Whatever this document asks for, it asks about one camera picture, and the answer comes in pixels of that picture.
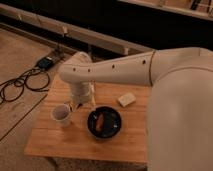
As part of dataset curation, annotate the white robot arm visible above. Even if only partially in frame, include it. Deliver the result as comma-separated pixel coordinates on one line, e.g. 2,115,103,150
59,47,213,171

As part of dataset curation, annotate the orange sausage in bowl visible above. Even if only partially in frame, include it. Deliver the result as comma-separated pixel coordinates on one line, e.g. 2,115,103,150
96,114,104,132

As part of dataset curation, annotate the wooden table board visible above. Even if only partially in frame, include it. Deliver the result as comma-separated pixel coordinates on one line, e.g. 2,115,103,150
25,77,150,163

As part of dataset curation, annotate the yellow sponge block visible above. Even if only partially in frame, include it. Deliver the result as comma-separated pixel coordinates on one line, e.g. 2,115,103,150
118,93,136,107

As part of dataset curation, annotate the black power adapter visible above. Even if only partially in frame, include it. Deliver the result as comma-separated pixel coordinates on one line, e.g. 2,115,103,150
36,57,55,70

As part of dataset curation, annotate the long white rail beam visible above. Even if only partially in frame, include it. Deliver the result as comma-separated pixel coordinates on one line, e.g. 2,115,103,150
0,3,153,55

